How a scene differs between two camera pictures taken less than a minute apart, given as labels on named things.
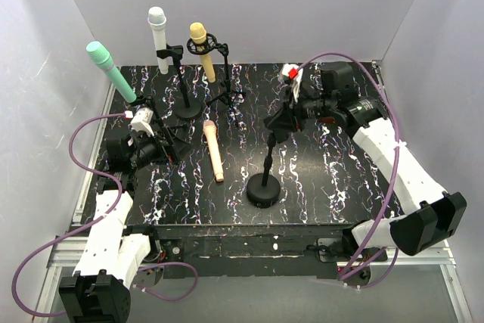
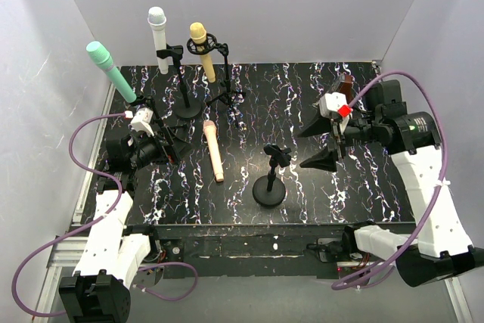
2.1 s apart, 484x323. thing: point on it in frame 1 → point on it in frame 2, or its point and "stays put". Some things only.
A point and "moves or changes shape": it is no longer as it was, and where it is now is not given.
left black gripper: (166, 145) stays put
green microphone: (103, 58) stays put
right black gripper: (289, 112) → (338, 135)
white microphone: (156, 18) stays put
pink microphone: (210, 130) stays put
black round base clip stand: (263, 191) moves or changes shape
